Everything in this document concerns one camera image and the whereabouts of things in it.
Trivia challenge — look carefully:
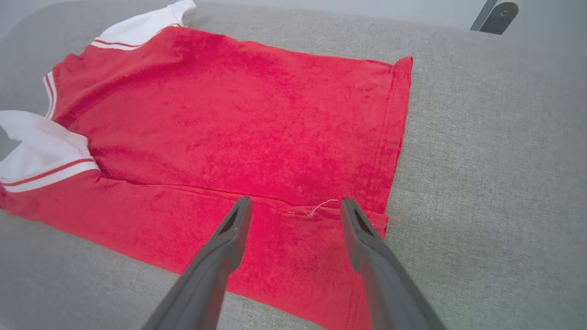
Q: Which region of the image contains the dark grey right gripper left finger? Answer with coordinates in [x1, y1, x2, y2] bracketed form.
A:
[141, 197, 253, 330]

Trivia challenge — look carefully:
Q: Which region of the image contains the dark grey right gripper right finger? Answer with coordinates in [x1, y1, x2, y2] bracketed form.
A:
[340, 198, 448, 330]

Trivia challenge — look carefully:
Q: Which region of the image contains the red and white jersey shirt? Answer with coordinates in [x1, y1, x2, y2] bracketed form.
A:
[0, 0, 414, 330]

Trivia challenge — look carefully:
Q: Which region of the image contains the grey metal door bracket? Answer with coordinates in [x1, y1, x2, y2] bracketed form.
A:
[478, 0, 520, 35]

